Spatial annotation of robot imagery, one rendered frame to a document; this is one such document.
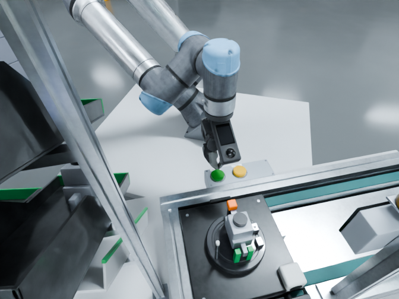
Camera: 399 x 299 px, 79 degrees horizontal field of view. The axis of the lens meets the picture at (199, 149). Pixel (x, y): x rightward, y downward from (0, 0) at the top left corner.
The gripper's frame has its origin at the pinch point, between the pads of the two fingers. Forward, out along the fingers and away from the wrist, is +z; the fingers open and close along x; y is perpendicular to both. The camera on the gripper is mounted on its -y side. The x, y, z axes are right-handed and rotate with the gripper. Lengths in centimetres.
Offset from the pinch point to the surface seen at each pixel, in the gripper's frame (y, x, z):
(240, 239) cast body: -24.2, 1.9, -5.4
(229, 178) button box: -1.6, -3.2, 4.2
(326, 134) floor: 96, -134, 100
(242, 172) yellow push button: -1.2, -7.4, 3.0
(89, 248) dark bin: -30.3, 24.3, -27.9
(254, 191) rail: -7.5, -9.0, 4.2
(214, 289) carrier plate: -30.0, 8.8, 3.1
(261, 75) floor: 214, -118, 100
